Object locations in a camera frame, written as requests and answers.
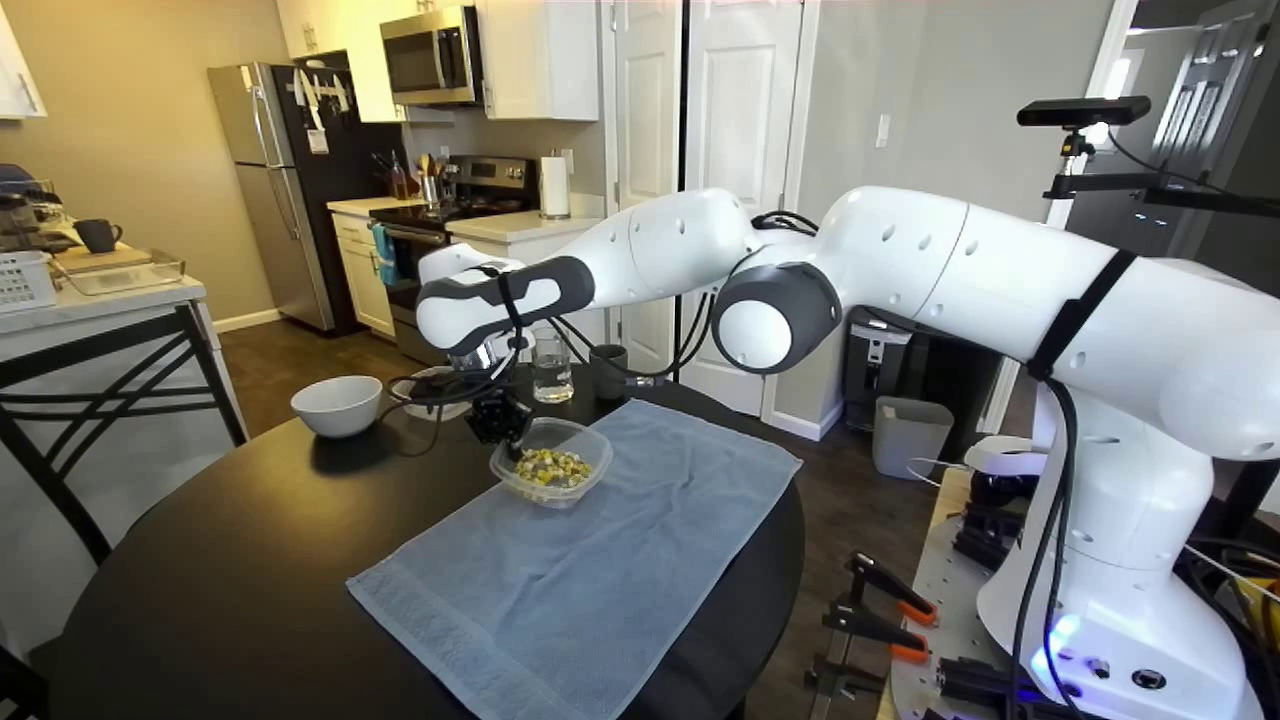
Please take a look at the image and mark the white narrow lower cabinet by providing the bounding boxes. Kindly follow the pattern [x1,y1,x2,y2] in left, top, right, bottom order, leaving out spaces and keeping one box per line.
[322,195,403,344]

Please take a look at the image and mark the white keypad device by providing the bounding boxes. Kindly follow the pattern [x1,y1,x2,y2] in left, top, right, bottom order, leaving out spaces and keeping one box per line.
[0,251,59,320]

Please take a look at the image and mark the robot mounting bench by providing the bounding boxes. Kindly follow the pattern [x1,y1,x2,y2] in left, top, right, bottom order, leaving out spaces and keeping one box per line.
[882,455,1280,720]

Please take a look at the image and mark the white paper towel roll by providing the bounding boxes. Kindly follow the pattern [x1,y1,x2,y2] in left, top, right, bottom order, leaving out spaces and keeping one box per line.
[534,146,574,224]

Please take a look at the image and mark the round black table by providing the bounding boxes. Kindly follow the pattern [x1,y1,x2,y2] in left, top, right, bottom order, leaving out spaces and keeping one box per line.
[48,362,809,720]

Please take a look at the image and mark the black steel stove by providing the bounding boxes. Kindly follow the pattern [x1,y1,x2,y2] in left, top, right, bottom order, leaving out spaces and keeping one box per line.
[376,156,543,373]

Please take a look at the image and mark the stainless steel refrigerator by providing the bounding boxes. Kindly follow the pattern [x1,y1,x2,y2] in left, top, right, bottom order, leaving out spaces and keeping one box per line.
[204,53,403,337]

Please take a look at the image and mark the clear plastic sweets bowl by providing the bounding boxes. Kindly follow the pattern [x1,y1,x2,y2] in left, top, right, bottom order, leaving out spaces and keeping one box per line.
[484,411,616,515]

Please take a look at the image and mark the black metal chair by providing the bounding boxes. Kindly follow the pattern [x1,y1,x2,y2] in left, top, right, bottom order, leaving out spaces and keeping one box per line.
[0,299,251,720]

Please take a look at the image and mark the black bin with grey lid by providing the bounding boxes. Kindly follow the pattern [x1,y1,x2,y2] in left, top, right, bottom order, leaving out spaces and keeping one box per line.
[841,303,935,434]

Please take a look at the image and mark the black mug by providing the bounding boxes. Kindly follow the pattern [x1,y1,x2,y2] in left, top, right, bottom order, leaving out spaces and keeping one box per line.
[72,216,129,258]

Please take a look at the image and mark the blue towel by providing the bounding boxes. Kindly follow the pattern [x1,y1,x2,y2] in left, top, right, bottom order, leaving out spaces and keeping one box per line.
[345,397,809,720]

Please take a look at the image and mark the plain black trash bin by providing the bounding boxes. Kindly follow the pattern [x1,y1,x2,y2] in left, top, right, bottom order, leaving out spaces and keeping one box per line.
[917,324,1017,465]

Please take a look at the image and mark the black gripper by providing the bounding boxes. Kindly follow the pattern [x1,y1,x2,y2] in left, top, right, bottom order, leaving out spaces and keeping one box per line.
[458,349,538,455]

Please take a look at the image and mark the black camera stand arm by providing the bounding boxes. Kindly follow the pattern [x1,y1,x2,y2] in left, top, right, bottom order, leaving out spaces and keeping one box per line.
[1039,122,1280,224]

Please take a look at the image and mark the white ceramic bowl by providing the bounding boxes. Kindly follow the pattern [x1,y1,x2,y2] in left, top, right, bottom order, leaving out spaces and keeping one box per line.
[287,373,388,442]

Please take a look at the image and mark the white upper kitchen cabinets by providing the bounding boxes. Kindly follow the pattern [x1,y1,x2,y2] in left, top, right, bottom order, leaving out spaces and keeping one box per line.
[272,0,603,128]

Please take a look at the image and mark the white panel door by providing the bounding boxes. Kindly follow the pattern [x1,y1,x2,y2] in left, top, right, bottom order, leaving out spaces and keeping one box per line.
[676,0,809,421]
[603,0,687,376]

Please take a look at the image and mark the steel microwave oven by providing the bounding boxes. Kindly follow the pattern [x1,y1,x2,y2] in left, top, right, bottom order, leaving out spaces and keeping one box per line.
[376,5,484,110]

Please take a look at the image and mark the small grey waste bin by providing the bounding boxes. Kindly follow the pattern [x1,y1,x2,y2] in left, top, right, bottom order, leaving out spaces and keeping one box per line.
[871,393,960,484]

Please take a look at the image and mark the black camera on stand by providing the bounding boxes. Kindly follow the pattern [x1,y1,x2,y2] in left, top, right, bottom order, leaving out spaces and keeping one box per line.
[1017,93,1157,136]

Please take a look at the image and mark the empty clear plastic container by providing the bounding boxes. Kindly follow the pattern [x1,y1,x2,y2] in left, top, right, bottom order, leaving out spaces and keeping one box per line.
[383,373,472,429]

